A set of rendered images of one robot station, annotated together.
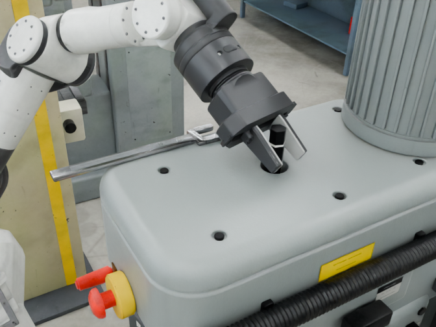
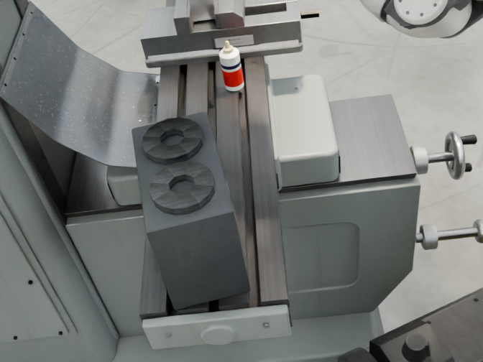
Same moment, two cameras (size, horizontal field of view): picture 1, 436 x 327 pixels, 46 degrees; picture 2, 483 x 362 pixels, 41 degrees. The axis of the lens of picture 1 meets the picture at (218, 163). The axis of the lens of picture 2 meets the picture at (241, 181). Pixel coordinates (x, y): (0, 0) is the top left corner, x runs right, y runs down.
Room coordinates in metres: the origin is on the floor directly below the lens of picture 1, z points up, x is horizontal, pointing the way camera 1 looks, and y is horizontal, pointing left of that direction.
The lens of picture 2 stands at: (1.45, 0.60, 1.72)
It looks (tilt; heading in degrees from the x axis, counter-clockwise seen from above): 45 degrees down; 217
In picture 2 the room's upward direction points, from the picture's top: 11 degrees counter-clockwise
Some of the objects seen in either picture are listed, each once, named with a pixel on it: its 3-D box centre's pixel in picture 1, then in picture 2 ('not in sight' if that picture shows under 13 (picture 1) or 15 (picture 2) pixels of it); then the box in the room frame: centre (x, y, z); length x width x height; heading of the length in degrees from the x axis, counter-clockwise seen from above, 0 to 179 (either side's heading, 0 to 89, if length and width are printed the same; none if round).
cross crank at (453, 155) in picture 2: not in sight; (439, 157); (0.32, 0.35, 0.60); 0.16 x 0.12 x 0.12; 121
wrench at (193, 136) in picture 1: (140, 152); not in sight; (0.59, 0.11, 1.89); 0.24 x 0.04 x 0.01; 121
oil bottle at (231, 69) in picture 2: not in sight; (231, 64); (0.57, -0.03, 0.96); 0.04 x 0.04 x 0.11
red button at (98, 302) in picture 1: (102, 301); not in sight; (0.45, 0.14, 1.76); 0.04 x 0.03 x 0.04; 31
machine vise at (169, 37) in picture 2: not in sight; (221, 19); (0.43, -0.13, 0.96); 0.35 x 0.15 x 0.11; 119
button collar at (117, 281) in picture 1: (120, 294); not in sight; (0.46, 0.12, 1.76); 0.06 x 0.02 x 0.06; 31
